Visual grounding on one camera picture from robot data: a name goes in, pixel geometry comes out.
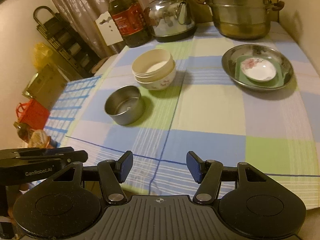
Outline white chair back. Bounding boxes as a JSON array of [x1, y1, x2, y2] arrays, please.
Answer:
[[95, 11, 123, 46]]

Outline green square plastic plate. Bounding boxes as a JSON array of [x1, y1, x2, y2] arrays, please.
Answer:
[[235, 55, 284, 88]]

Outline large stainless steel dish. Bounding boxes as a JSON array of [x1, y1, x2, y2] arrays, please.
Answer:
[[222, 44, 294, 91]]

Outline floral white ceramic saucer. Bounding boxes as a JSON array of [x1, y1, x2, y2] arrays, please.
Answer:
[[240, 57, 277, 82]]

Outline checkered pastel tablecloth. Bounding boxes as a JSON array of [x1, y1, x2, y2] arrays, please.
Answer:
[[44, 22, 319, 209]]

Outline stacked stainless steel steamer pot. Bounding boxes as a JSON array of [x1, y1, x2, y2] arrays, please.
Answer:
[[195, 0, 285, 40]]

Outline cardboard box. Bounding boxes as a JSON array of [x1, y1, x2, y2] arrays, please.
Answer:
[[22, 64, 67, 110]]

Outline black metal rack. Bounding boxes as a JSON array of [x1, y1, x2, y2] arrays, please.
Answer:
[[33, 6, 101, 78]]

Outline cooking oil bottle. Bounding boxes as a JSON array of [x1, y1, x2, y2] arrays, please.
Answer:
[[108, 0, 152, 48]]

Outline white ceramic rice bowl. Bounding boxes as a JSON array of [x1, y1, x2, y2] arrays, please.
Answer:
[[135, 65, 176, 90]]

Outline small stainless steel bowl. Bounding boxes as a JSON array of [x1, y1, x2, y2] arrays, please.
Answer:
[[104, 86, 145, 126]]

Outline yellow plastic bag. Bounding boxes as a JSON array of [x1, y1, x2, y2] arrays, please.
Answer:
[[32, 42, 54, 71]]

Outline red paper bag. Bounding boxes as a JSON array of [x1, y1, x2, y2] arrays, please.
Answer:
[[16, 99, 50, 129]]

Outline stainless steel kettle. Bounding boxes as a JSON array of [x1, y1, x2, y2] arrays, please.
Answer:
[[144, 0, 196, 42]]

